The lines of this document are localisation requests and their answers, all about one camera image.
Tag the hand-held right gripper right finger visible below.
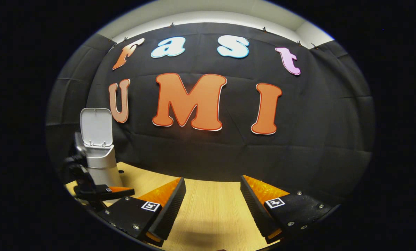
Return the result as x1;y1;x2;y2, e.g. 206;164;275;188
240;175;334;245

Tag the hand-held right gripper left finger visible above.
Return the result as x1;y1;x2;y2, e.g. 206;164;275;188
97;177;187;247

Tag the white garbage bin lid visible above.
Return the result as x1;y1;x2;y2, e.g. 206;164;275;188
80;108;114;147

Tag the white desktop garbage bin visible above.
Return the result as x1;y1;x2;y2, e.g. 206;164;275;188
80;108;124;204

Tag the wooden desktop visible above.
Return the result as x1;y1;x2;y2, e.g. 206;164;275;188
64;161;282;251

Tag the black backdrop cloth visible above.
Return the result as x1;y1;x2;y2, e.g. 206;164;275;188
46;23;376;210

